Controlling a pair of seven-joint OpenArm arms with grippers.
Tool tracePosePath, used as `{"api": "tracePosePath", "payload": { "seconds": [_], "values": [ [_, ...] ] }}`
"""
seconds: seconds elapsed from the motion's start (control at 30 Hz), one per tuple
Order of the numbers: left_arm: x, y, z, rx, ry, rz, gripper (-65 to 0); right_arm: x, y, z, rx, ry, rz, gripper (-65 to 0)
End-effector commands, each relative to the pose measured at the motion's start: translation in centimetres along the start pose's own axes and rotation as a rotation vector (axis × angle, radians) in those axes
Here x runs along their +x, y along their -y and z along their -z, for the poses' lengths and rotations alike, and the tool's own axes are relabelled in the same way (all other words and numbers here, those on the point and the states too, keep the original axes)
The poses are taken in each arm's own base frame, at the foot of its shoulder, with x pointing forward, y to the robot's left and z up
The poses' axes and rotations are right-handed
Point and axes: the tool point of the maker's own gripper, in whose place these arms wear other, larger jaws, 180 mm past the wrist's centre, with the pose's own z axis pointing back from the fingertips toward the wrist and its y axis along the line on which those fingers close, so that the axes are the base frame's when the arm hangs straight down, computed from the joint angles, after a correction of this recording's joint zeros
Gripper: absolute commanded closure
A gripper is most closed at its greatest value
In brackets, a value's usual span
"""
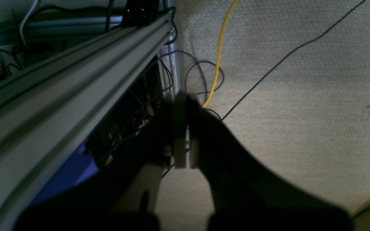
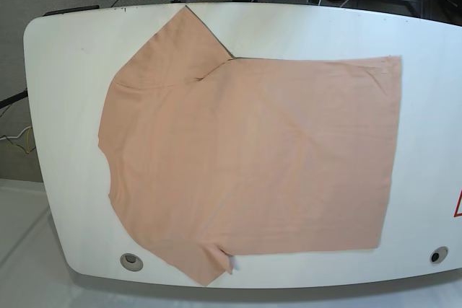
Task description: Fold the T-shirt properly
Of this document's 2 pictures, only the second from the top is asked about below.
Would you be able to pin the peach T-shirt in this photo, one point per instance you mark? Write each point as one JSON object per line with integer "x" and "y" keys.
{"x": 213, "y": 156}

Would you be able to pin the left table grommet hole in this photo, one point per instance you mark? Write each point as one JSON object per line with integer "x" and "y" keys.
{"x": 131, "y": 262}

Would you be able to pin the table grommet hole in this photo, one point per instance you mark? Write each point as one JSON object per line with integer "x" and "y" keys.
{"x": 131, "y": 262}
{"x": 439, "y": 255}

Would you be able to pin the black bar at left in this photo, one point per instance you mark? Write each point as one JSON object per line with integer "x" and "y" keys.
{"x": 13, "y": 99}

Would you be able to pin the red triangle sticker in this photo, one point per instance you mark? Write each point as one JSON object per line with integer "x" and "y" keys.
{"x": 458, "y": 211}

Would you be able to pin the right table grommet hole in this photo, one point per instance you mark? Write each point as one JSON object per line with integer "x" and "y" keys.
{"x": 439, "y": 255}

